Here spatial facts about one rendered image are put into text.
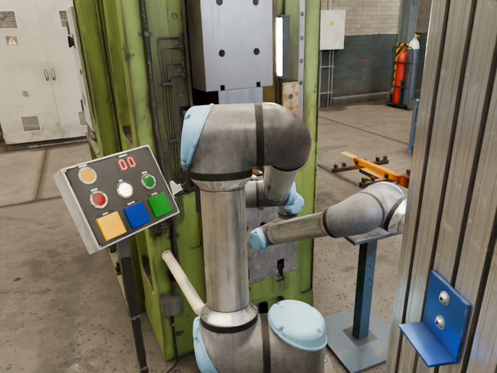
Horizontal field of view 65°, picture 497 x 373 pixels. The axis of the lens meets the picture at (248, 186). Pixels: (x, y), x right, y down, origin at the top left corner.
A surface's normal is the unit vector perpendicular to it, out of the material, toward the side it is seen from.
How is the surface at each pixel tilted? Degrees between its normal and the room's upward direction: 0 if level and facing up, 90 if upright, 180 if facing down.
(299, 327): 7
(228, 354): 79
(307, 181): 90
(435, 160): 90
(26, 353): 0
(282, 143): 92
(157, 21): 90
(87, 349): 0
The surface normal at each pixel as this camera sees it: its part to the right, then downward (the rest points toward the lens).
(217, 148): 0.03, 0.19
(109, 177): 0.67, -0.29
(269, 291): 0.45, 0.31
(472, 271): -0.99, 0.08
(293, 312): 0.10, -0.93
